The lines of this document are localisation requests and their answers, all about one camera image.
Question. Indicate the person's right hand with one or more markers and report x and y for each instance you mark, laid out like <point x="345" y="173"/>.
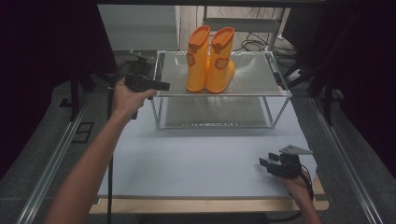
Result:
<point x="295" y="186"/>

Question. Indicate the dark curtain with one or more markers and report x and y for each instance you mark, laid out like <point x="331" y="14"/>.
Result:
<point x="367" y="62"/>
<point x="40" y="46"/>

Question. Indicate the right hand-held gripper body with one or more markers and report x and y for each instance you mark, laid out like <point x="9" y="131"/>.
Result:
<point x="289" y="163"/>

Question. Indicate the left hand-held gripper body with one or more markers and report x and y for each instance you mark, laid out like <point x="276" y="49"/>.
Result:
<point x="138" y="73"/>

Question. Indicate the white table mat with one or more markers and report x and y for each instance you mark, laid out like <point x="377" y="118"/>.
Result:
<point x="202" y="161"/>

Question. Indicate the metal frame shoe rack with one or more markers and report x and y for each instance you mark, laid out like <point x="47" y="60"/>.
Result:
<point x="249" y="77"/>

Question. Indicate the aluminium rail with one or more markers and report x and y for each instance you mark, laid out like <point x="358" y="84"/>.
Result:
<point x="345" y="168"/>
<point x="49" y="174"/>

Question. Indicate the grey panel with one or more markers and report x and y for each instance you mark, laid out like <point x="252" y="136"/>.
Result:
<point x="140" y="28"/>

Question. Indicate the black stand legs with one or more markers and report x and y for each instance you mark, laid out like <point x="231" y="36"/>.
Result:
<point x="74" y="96"/>
<point x="327" y="99"/>

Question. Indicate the yellow duck rain boot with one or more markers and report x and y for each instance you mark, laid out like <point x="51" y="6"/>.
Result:
<point x="197" y="59"/>
<point x="221" y="60"/>

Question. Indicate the person's left hand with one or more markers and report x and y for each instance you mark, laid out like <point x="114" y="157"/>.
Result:
<point x="127" y="99"/>

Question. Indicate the grey metal stand frame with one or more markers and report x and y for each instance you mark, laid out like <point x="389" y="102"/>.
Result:
<point x="249" y="25"/>

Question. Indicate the black floor bracket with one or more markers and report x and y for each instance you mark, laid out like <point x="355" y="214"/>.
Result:
<point x="83" y="132"/>

